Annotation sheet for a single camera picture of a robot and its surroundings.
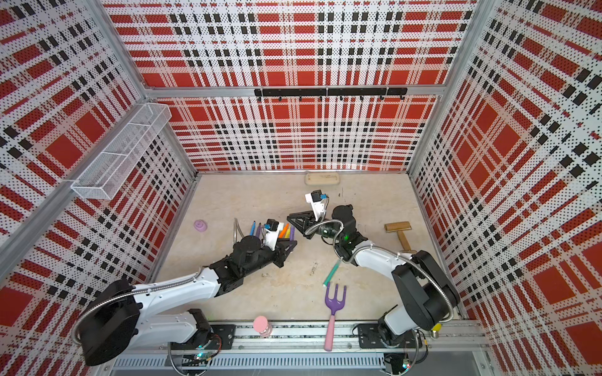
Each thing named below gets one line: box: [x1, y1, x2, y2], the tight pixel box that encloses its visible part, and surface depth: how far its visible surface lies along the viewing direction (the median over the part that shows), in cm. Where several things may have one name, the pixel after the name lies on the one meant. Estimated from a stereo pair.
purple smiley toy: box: [193, 219, 208, 233], surface depth 101 cm
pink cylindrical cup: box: [253, 315, 273, 338], surface depth 70 cm
